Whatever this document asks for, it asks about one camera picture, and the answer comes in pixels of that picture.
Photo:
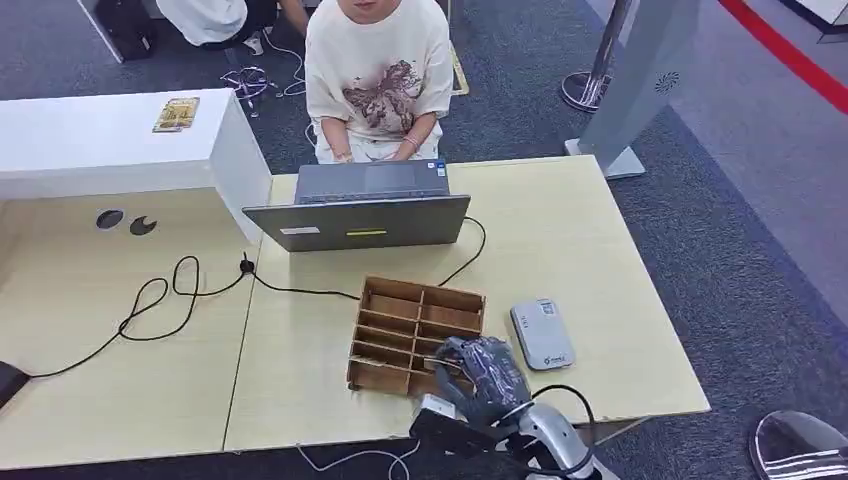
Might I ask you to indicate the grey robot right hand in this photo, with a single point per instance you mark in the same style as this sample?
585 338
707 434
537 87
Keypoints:
487 381

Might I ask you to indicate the wooden compartment card box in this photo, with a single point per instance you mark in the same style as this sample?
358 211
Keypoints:
397 331

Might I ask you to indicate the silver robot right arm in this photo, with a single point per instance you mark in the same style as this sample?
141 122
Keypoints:
556 440

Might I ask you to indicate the grey card reader device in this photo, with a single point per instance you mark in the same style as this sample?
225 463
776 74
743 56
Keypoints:
542 334

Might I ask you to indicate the grey open laptop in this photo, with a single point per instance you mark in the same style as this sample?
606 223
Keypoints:
364 222

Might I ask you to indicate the chrome round base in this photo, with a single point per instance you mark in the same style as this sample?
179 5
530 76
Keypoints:
798 445

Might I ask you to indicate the person seated at desk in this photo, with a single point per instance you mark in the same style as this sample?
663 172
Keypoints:
378 73

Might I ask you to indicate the grey standing sign panel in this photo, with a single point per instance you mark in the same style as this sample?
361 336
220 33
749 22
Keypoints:
641 73

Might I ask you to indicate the yellow printed card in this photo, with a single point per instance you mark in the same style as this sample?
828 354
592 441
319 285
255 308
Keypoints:
177 114

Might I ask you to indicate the white cabinet block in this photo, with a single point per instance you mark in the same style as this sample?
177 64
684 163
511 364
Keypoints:
109 139

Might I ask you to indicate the person in background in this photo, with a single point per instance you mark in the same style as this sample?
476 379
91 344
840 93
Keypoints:
199 18

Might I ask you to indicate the black object at desk edge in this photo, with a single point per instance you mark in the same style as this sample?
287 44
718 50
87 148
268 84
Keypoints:
11 381

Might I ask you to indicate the black bag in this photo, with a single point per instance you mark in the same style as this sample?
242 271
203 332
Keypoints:
127 28

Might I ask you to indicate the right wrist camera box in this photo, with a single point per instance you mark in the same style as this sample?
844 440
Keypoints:
447 427

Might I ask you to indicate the chrome stanchion post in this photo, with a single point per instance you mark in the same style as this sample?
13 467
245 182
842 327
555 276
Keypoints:
594 83

